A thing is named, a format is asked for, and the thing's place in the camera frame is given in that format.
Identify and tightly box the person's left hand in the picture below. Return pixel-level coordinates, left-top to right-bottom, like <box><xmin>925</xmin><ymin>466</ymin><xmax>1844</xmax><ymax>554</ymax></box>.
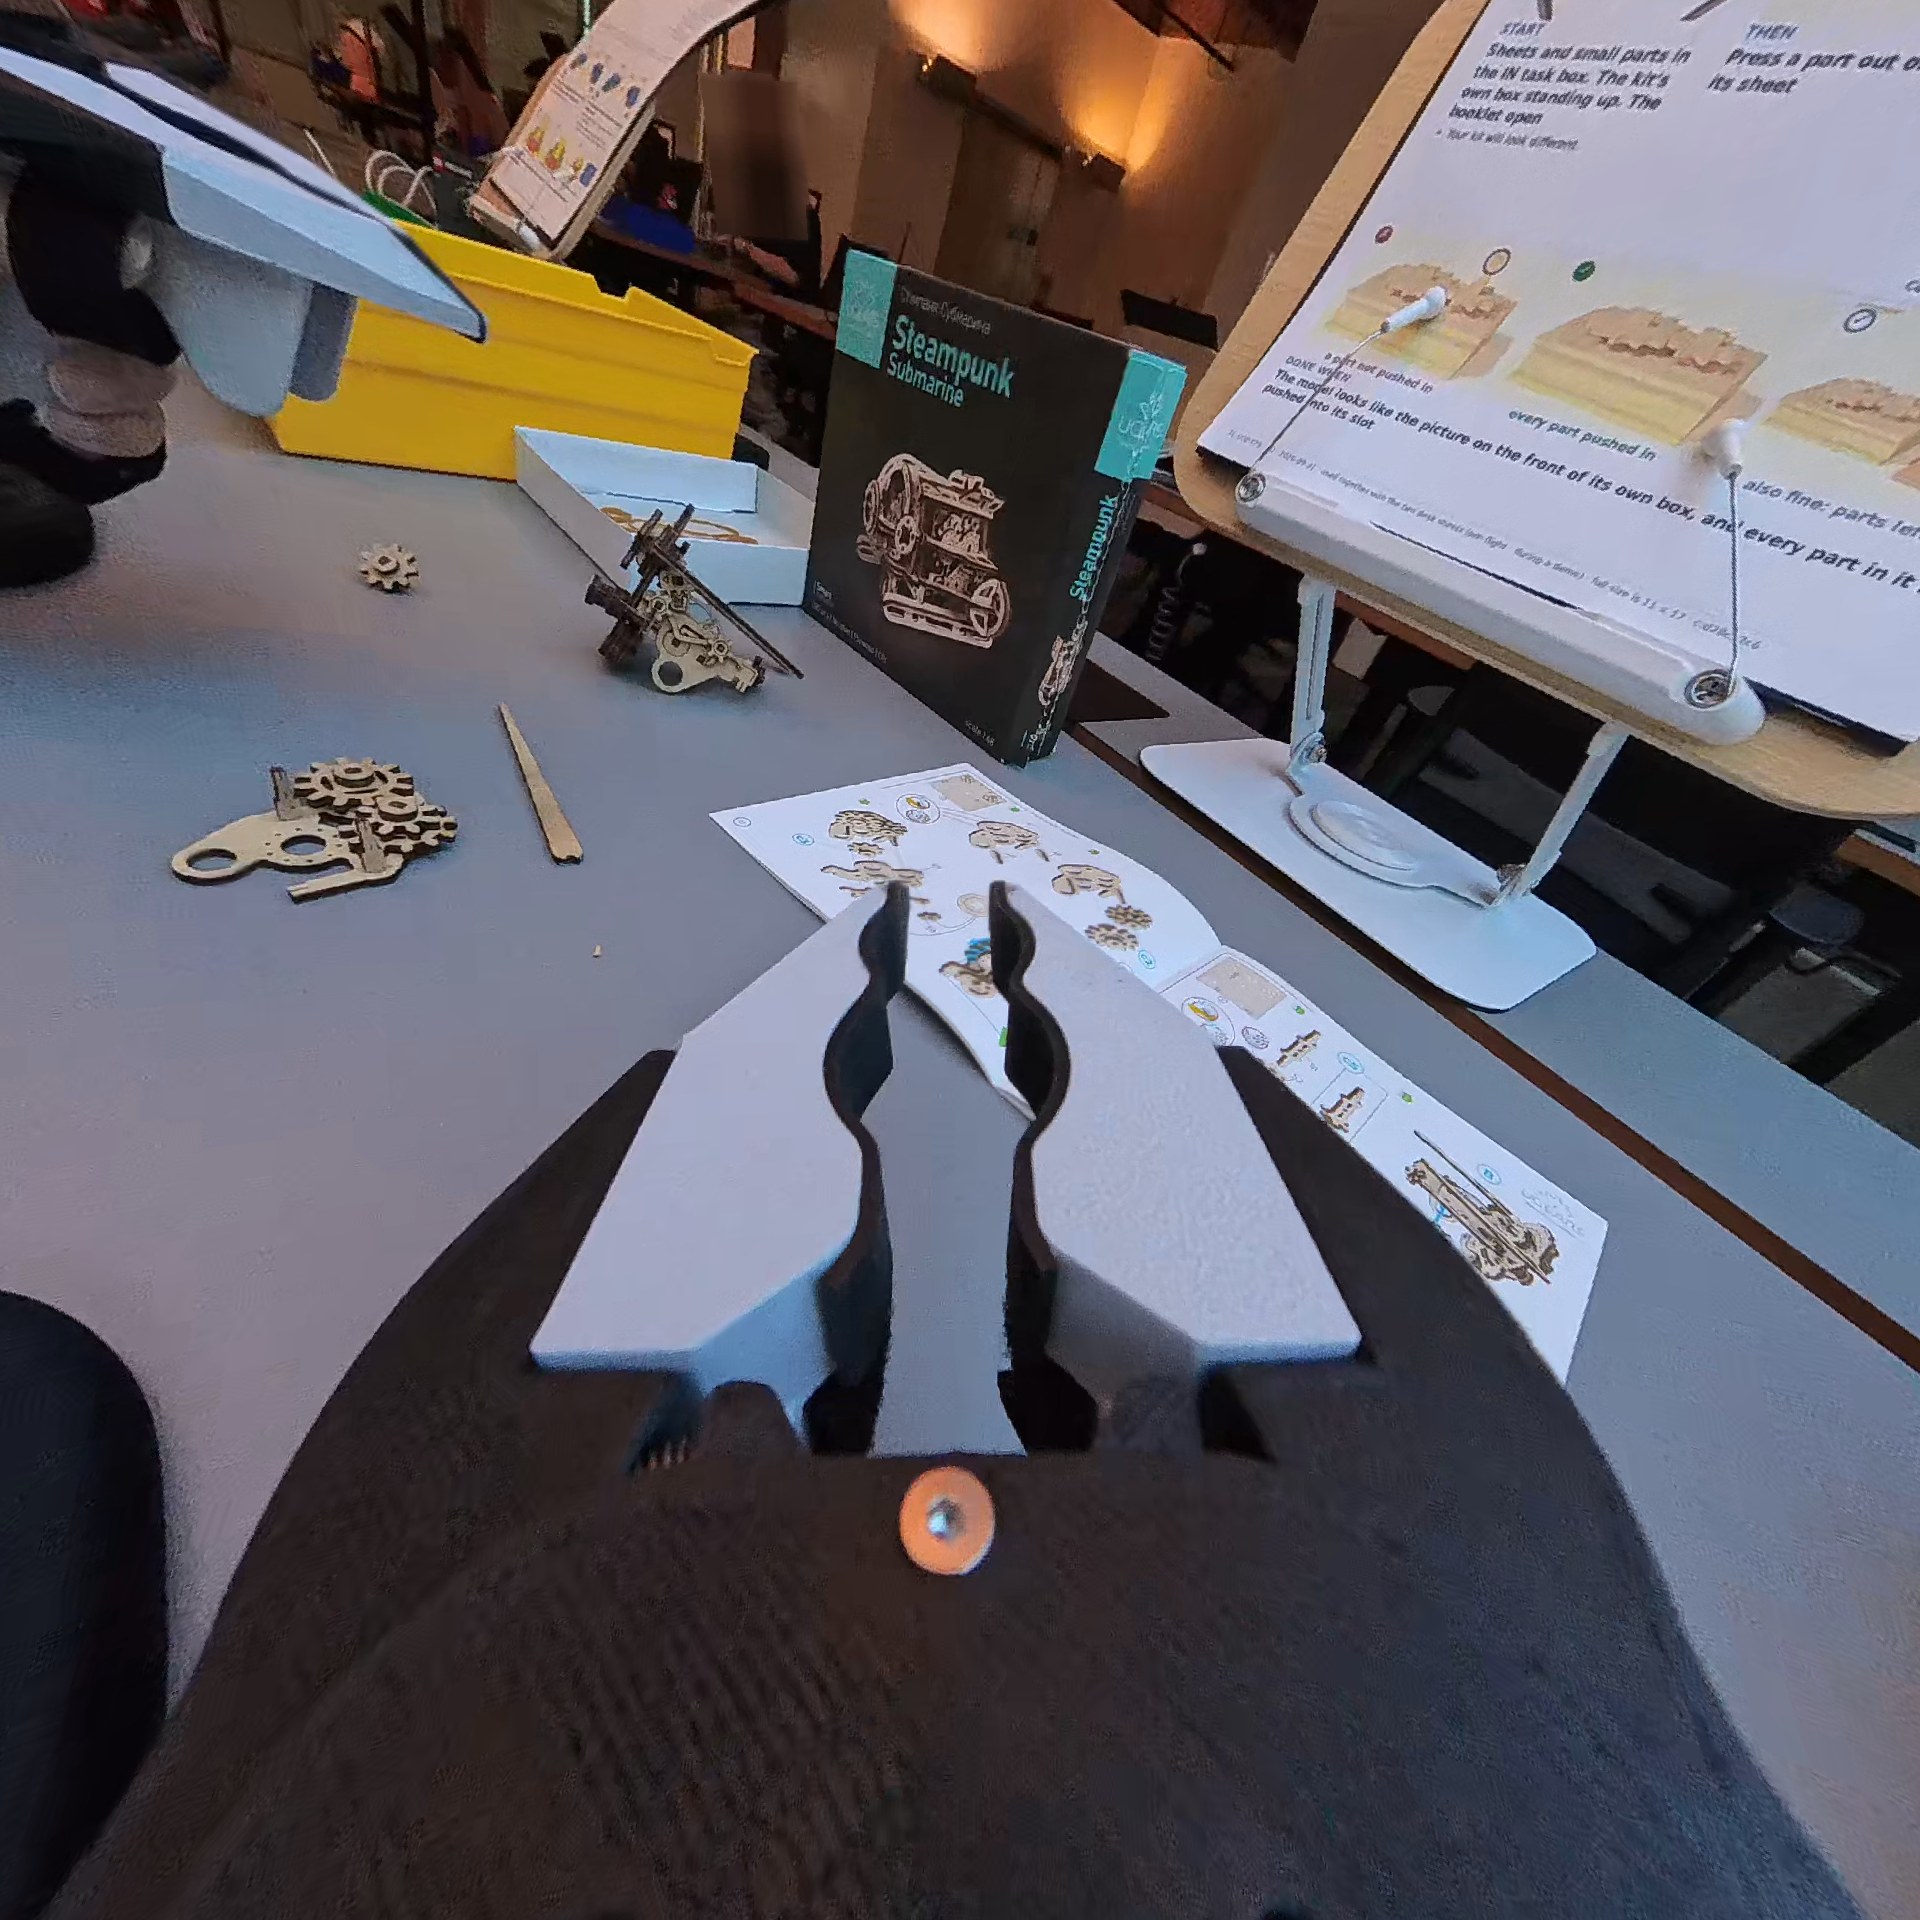
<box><xmin>37</xmin><ymin>354</ymin><xmax>166</xmax><ymax>453</ymax></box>

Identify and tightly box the white instruction sheet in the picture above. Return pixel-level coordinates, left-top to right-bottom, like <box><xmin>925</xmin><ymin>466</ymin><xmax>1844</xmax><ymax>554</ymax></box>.
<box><xmin>1196</xmin><ymin>0</ymin><xmax>1920</xmax><ymax>744</ymax></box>

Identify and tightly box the black mesh cushion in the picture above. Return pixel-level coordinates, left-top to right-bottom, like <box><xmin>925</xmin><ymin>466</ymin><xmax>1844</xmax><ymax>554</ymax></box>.
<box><xmin>0</xmin><ymin>1291</ymin><xmax>166</xmax><ymax>1920</ymax></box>

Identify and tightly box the grey desk with brown edge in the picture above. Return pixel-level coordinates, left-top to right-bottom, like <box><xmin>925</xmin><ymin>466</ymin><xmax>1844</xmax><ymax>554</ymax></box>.
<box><xmin>1073</xmin><ymin>630</ymin><xmax>1920</xmax><ymax>1359</ymax></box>

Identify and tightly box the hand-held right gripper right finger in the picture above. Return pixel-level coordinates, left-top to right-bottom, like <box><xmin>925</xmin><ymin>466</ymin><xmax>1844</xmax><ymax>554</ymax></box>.
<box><xmin>989</xmin><ymin>883</ymin><xmax>1364</xmax><ymax>1422</ymax></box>

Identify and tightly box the black kit box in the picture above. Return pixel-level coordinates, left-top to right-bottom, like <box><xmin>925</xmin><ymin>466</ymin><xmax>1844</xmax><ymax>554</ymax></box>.
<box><xmin>808</xmin><ymin>247</ymin><xmax>1189</xmax><ymax>769</ymax></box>

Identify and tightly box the white cardboard tray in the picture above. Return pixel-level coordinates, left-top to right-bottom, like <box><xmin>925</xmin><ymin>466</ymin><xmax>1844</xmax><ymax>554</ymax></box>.
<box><xmin>514</xmin><ymin>424</ymin><xmax>821</xmax><ymax>611</ymax></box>

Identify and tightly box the pointed wooden stick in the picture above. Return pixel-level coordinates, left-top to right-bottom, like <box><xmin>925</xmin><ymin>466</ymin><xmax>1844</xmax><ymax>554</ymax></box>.
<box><xmin>499</xmin><ymin>703</ymin><xmax>585</xmax><ymax>864</ymax></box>

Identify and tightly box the wooden gear plate assembly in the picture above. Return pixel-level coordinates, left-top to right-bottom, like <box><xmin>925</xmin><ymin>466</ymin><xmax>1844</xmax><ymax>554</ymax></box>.
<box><xmin>166</xmin><ymin>754</ymin><xmax>462</xmax><ymax>905</ymax></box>

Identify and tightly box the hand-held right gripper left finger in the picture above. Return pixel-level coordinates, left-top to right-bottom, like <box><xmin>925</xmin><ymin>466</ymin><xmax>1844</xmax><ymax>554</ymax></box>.
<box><xmin>534</xmin><ymin>883</ymin><xmax>910</xmax><ymax>1432</ymax></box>

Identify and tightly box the instruction sheet on stand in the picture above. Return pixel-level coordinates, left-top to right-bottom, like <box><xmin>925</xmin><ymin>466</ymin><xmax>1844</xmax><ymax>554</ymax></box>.
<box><xmin>1141</xmin><ymin>0</ymin><xmax>1920</xmax><ymax>1016</ymax></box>

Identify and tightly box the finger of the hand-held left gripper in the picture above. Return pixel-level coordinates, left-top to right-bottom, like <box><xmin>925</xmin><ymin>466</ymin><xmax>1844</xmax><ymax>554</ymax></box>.
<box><xmin>0</xmin><ymin>41</ymin><xmax>451</xmax><ymax>273</ymax></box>
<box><xmin>157</xmin><ymin>140</ymin><xmax>491</xmax><ymax>345</ymax></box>

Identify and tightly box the wooden document stand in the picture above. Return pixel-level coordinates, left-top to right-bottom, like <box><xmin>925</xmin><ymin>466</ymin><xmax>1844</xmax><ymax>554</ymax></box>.
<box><xmin>465</xmin><ymin>0</ymin><xmax>752</xmax><ymax>254</ymax></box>

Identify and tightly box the wooden mechanical model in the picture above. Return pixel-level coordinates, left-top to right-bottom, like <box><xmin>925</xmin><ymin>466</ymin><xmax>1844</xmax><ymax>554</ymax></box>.
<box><xmin>585</xmin><ymin>502</ymin><xmax>808</xmax><ymax>697</ymax></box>

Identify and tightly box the yellow plastic bin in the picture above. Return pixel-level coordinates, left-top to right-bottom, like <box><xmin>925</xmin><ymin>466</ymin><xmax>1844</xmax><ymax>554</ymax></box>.
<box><xmin>273</xmin><ymin>224</ymin><xmax>759</xmax><ymax>485</ymax></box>

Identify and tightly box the wooden parts sheet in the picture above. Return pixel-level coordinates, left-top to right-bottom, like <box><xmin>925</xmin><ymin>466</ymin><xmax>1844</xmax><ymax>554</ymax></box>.
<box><xmin>597</xmin><ymin>502</ymin><xmax>759</xmax><ymax>554</ymax></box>

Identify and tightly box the white instruction booklet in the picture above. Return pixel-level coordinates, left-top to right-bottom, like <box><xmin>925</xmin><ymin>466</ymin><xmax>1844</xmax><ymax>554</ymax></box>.
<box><xmin>708</xmin><ymin>761</ymin><xmax>1609</xmax><ymax>1389</ymax></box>

